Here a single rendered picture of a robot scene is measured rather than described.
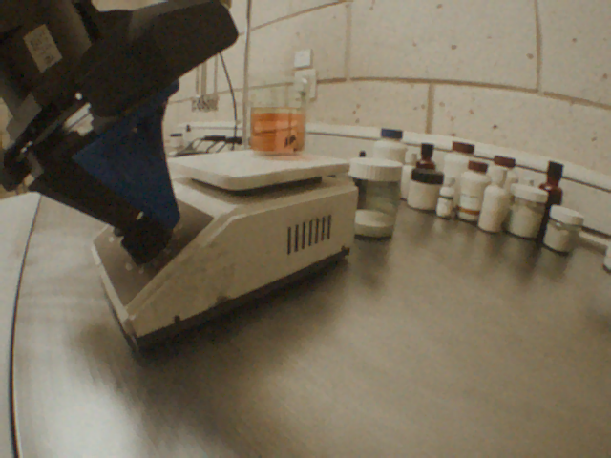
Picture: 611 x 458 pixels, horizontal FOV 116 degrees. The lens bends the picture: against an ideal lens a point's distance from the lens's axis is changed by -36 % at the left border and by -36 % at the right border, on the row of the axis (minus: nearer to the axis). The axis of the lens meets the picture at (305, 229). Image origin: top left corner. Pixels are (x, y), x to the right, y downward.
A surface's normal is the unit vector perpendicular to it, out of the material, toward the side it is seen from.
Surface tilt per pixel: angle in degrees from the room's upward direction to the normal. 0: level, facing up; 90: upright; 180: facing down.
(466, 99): 90
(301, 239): 90
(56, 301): 0
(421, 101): 90
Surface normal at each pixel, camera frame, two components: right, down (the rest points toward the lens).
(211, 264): 0.72, 0.27
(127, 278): -0.32, -0.69
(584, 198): -0.72, 0.22
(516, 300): 0.04, -0.93
